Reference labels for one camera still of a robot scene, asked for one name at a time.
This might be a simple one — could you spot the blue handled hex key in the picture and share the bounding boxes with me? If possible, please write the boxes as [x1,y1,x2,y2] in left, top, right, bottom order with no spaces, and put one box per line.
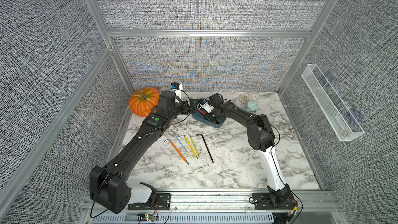
[174,135,185,149]

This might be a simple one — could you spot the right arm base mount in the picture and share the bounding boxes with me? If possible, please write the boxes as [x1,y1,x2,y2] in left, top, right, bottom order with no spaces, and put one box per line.
[249,187,298,211]

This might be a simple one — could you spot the teal plastic storage box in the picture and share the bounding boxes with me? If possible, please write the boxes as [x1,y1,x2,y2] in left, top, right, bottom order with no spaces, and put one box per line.
[192,99,226,128]

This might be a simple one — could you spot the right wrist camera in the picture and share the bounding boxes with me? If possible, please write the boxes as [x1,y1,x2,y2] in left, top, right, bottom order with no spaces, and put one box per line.
[200,100,214,113]

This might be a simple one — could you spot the orange handled hex key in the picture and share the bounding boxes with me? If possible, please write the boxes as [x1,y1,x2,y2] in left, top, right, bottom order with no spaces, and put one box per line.
[163,139,189,165]

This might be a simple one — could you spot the yellow handled hex key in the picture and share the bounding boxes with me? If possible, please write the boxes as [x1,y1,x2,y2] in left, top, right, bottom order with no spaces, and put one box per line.
[183,135,199,159]

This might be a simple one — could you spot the mint green glass bottle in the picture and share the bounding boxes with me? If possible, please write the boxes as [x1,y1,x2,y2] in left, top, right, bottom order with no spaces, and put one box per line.
[247,101,258,113]

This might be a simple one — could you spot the woven round coaster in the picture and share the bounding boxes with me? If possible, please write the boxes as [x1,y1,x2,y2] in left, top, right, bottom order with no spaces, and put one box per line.
[238,93,253,104]

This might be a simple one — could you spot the white slotted cable duct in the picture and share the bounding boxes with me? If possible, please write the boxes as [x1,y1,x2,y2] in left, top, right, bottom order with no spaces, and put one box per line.
[91,213,275,224]

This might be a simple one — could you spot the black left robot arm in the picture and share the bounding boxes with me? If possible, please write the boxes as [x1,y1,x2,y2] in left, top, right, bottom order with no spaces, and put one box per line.
[89,91,194,214]

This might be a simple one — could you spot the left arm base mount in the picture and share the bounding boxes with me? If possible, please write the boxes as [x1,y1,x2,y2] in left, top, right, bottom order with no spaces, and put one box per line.
[127,183,171,211]

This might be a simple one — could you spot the orange pumpkin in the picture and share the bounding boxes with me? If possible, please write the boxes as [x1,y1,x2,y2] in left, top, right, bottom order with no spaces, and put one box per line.
[129,87,161,118]

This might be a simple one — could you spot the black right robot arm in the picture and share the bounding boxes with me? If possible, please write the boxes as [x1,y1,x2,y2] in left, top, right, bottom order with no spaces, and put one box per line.
[195,93,294,208]

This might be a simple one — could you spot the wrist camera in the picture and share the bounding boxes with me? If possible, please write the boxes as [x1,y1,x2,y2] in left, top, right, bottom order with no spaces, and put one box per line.
[170,82,183,100]
[200,100,214,113]

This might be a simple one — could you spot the lime green handled hex key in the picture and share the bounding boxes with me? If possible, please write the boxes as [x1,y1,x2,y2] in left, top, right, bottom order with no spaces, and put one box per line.
[189,134,200,159]

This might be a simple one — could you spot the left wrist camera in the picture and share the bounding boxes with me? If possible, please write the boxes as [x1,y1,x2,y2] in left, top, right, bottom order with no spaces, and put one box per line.
[170,82,183,100]

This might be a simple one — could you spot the medium black hex key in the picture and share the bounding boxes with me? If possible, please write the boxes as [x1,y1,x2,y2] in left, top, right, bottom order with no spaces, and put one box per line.
[195,133,214,163]

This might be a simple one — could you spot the clear acrylic wall tray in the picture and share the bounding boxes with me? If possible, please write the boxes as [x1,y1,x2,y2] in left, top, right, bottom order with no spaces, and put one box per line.
[301,64,365,142]

